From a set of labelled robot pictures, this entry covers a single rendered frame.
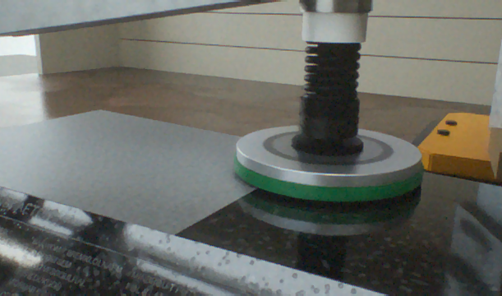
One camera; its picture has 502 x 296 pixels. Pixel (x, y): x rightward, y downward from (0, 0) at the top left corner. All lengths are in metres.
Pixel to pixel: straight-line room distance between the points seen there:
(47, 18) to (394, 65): 6.26
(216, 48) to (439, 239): 7.64
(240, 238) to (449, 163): 0.69
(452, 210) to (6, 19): 0.52
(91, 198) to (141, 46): 8.59
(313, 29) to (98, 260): 0.31
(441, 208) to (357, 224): 0.10
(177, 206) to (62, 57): 8.29
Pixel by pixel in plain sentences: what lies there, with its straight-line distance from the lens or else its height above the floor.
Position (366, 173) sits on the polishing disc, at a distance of 0.50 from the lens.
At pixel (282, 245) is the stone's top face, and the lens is 0.41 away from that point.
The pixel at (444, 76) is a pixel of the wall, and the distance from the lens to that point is 6.59.
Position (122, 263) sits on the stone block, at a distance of 0.44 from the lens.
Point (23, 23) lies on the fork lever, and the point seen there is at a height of 1.03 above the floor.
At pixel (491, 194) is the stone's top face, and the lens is 0.58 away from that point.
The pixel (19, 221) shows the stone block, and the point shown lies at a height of 0.85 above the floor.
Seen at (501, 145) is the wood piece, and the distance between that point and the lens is 0.96.
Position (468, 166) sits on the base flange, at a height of 0.76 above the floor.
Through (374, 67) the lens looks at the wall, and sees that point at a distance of 6.81.
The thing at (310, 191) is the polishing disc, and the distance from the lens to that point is 0.49.
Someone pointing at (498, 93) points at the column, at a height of 0.88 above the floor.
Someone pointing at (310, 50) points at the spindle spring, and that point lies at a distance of 0.55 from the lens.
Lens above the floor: 1.05
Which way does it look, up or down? 16 degrees down
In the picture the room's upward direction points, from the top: 1 degrees clockwise
